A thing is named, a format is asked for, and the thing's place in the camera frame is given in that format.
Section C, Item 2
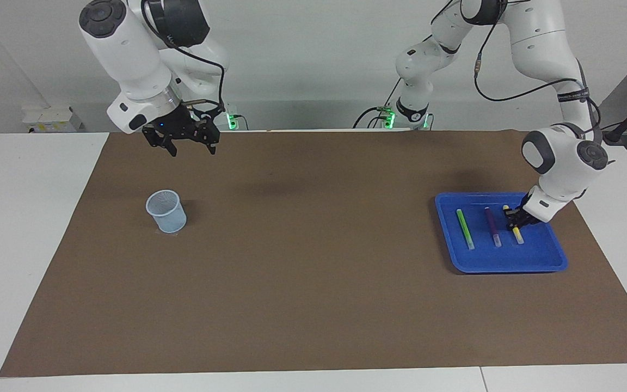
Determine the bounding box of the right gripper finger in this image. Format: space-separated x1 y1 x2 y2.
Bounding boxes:
193 117 220 156
142 130 179 157

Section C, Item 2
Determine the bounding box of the yellow highlighter pen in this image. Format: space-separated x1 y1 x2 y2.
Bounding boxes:
502 204 525 245

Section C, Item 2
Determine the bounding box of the purple highlighter pen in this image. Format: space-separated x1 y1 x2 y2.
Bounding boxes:
484 206 503 248

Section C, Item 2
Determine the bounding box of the green highlighter pen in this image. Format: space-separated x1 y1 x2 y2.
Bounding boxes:
456 209 476 251

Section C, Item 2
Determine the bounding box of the blue plastic tray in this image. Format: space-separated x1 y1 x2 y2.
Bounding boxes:
434 192 569 274

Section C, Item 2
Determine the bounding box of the clear plastic cup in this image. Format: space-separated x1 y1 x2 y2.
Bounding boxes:
145 189 187 234

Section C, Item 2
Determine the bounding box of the white power strip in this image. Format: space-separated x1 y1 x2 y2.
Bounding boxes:
21 106 83 133

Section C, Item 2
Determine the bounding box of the brown table mat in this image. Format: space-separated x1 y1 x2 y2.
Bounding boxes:
0 130 627 378

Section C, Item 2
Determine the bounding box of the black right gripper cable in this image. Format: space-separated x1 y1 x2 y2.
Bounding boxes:
140 0 227 123

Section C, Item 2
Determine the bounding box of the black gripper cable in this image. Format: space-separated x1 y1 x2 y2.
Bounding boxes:
140 0 227 123
474 0 603 143

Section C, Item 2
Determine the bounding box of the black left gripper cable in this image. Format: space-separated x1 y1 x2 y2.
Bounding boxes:
474 0 603 143

